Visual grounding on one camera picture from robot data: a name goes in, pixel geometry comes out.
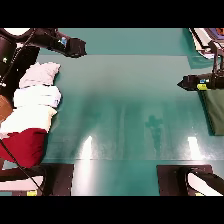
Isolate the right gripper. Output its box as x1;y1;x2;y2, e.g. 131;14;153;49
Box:
185;73;215;91

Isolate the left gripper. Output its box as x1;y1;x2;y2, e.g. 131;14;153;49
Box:
64;37;88;59

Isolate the white garment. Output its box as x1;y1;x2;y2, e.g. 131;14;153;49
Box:
12;84;63;110

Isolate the dark green garment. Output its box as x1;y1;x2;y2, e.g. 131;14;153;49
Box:
199;88;224;137

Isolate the heap of clothes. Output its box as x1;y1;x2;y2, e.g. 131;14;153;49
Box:
188;28;224;60

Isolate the pale pink garment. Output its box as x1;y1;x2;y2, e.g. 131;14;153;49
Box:
18;61;62;90

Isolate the cream garment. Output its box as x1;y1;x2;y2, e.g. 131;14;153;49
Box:
0;104;59;135

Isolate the red garment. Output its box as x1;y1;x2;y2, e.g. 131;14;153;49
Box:
0;127;48;170

